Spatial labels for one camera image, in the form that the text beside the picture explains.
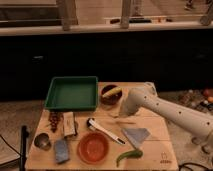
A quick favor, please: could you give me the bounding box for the silver metal fork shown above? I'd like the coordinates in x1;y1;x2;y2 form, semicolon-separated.
109;114;119;118

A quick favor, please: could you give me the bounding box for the black floor cable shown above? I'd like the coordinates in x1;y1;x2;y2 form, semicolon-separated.
178;162;210;171

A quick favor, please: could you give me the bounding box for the silver metal cup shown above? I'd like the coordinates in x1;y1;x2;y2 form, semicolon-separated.
34;133;51;150

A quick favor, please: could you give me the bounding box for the grey triangular cloth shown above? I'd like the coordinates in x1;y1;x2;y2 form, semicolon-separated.
122;128;150;149

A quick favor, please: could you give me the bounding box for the orange plastic bowl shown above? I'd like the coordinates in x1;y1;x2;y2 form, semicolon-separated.
77;132;109;164

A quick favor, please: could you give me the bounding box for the dark brown bowl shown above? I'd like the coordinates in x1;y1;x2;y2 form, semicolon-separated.
100;85;122;105

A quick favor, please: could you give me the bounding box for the green plastic tray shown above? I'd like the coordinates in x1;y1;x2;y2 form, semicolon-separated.
45;76;98;111

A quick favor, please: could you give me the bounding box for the blue sponge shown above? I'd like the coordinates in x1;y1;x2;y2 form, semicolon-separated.
54;139;69;163

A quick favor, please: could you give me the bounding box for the white rectangular box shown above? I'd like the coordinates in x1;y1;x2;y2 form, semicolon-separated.
63;112;76;137

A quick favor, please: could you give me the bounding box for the black pole stand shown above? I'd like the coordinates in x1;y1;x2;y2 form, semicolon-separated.
19;125;29;171

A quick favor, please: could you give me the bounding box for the dark red grape bunch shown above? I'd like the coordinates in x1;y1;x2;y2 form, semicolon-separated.
48;112;61;133

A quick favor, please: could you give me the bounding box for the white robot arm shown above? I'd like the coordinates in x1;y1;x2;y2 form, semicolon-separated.
119;82;213;154

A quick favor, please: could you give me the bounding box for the yellow corn cob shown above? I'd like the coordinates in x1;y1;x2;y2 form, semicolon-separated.
102;87;121;98

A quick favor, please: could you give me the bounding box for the green chili pepper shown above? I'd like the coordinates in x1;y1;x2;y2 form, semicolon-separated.
116;149;143;166

